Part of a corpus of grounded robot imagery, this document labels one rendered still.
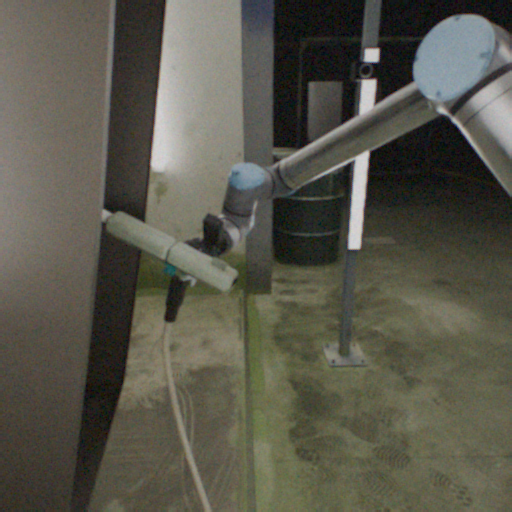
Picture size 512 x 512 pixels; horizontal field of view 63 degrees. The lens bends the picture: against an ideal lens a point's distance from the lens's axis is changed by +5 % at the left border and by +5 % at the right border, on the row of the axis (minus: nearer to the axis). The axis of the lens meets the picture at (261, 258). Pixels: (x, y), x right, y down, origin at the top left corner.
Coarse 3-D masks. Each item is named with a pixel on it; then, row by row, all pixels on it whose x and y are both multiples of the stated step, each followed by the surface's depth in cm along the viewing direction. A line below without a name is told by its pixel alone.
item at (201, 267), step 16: (112, 224) 89; (128, 224) 89; (144, 224) 90; (128, 240) 89; (144, 240) 87; (160, 240) 87; (160, 256) 88; (176, 256) 86; (192, 256) 86; (208, 256) 88; (176, 272) 89; (192, 272) 87; (208, 272) 85; (224, 272) 85; (176, 288) 92; (224, 288) 85; (176, 304) 94
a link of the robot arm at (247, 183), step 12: (240, 168) 107; (252, 168) 108; (228, 180) 108; (240, 180) 105; (252, 180) 105; (264, 180) 110; (228, 192) 109; (240, 192) 106; (252, 192) 107; (264, 192) 111; (228, 204) 110; (240, 204) 108; (252, 204) 110; (240, 216) 110
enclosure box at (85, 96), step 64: (0, 0) 38; (64, 0) 39; (128, 0) 90; (0, 64) 40; (64, 64) 40; (128, 64) 94; (0, 128) 41; (64, 128) 42; (128, 128) 98; (0, 192) 43; (64, 192) 44; (128, 192) 103; (0, 256) 45; (64, 256) 46; (128, 256) 108; (0, 320) 48; (64, 320) 49; (128, 320) 114; (0, 384) 50; (64, 384) 51; (0, 448) 53; (64, 448) 54
